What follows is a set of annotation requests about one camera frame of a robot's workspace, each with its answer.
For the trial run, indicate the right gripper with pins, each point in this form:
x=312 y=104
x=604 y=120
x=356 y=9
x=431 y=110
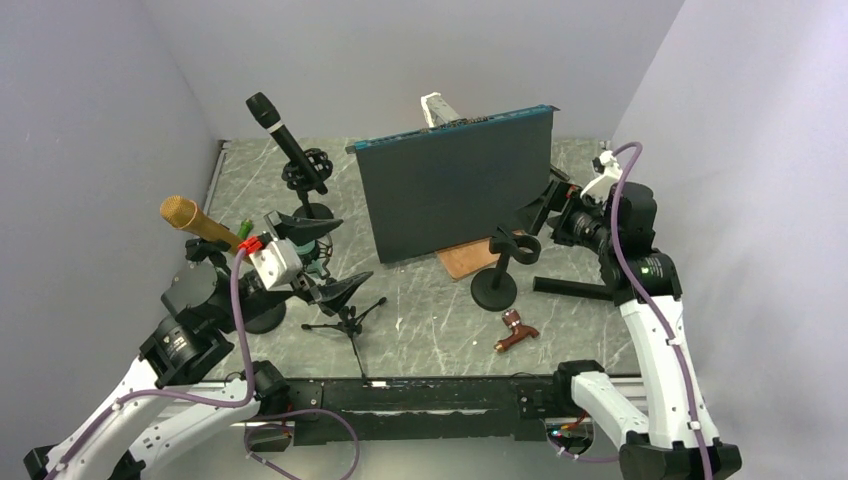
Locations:
x=554 y=200

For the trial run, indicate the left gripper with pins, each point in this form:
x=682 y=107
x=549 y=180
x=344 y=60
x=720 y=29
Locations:
x=331 y=294

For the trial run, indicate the mint green microphone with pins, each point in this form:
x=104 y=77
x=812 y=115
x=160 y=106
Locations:
x=308 y=253

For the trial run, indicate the black tripod shock mount stand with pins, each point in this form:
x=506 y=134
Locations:
x=349 y=322

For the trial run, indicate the black round base clip stand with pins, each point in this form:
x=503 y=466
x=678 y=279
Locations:
x=493 y=288

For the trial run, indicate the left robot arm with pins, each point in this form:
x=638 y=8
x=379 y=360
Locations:
x=194 y=375

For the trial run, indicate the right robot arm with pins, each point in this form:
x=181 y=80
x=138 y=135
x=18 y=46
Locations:
x=675 y=437

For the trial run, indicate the gold microphone black stand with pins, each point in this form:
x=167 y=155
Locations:
x=209 y=302

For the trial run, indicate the black microphone white band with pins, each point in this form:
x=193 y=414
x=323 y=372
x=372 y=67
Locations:
x=268 y=117

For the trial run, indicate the green marker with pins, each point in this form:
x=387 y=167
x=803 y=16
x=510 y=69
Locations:
x=245 y=229

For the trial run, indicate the wooden board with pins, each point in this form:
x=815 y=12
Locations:
x=467 y=259

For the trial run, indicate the dark grey upright board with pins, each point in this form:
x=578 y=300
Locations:
x=439 y=187

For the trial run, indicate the black screwdriver handle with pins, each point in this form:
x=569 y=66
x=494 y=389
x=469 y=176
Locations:
x=559 y=174

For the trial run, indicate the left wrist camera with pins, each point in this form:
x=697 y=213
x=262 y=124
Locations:
x=275 y=261

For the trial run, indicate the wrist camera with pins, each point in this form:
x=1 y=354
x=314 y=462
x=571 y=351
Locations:
x=275 y=261
x=607 y=173

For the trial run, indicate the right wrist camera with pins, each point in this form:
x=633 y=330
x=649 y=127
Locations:
x=607 y=173

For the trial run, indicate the white bracket behind board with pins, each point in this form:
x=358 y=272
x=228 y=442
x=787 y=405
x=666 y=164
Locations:
x=437 y=111

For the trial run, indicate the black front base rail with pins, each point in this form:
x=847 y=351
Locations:
x=515 y=406

